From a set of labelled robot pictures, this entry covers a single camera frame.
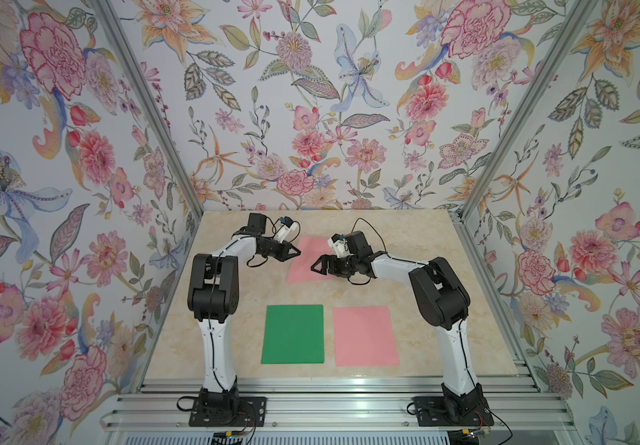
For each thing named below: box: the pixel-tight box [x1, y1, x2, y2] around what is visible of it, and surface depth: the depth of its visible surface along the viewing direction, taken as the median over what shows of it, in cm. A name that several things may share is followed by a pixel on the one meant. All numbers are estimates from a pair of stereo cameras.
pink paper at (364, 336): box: [332, 305, 400, 368], surface depth 90 cm
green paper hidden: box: [260, 304, 325, 365], surface depth 90 cm
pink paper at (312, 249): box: [287, 236, 339, 284], surface depth 102 cm
